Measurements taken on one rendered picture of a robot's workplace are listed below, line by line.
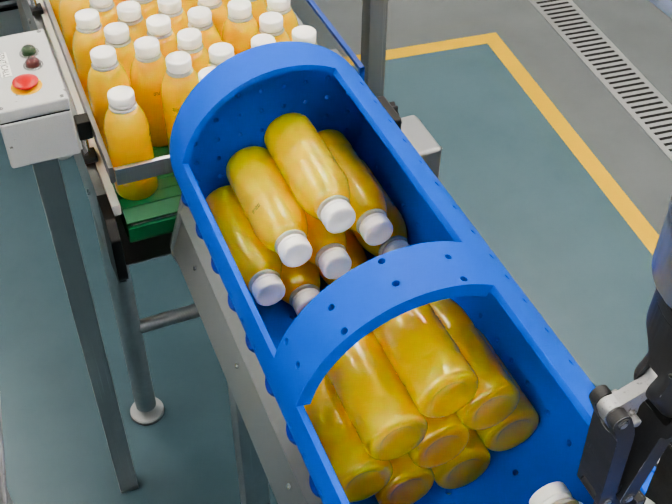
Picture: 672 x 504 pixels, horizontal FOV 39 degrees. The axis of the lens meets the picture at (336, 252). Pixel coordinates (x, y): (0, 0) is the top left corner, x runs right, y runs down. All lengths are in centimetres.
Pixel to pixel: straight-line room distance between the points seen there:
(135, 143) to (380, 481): 68
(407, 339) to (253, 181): 34
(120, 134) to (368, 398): 66
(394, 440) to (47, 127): 73
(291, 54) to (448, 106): 209
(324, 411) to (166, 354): 150
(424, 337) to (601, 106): 249
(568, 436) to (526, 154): 213
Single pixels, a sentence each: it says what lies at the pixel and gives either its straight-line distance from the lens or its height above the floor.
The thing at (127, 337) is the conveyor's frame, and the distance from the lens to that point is 214.
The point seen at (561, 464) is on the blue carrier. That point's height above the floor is 103.
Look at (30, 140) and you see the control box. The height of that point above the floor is 104.
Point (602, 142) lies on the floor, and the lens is 322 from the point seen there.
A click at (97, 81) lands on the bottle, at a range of 155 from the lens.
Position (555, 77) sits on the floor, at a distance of 349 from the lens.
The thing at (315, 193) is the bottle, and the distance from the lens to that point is 112.
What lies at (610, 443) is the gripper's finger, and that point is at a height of 143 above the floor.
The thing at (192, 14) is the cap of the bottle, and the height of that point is 108.
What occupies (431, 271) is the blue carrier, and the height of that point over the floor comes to 123.
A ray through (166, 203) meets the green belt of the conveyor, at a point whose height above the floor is 90.
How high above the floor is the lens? 189
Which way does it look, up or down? 44 degrees down
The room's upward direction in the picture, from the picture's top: 1 degrees clockwise
